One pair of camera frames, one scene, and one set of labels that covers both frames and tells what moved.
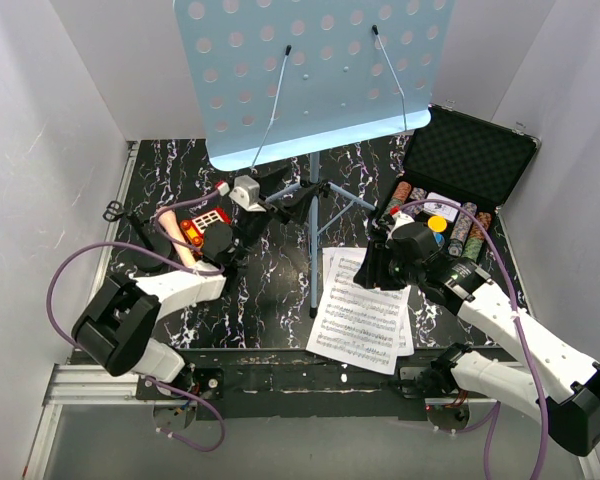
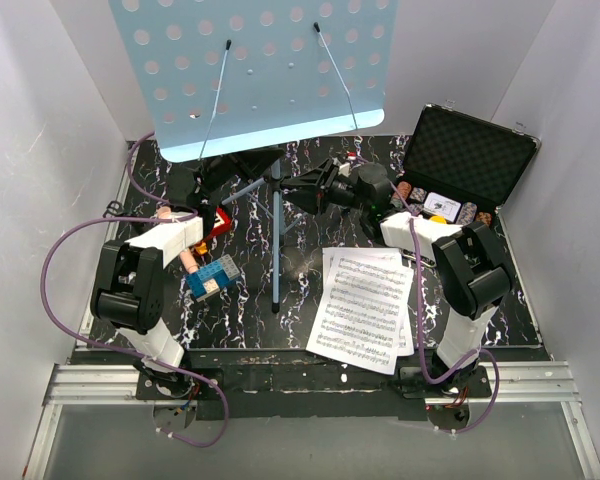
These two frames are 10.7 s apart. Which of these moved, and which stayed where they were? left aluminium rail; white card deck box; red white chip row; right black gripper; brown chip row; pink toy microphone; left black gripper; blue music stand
Moved: blue music stand; left black gripper; right black gripper
Stayed: pink toy microphone; white card deck box; red white chip row; left aluminium rail; brown chip row
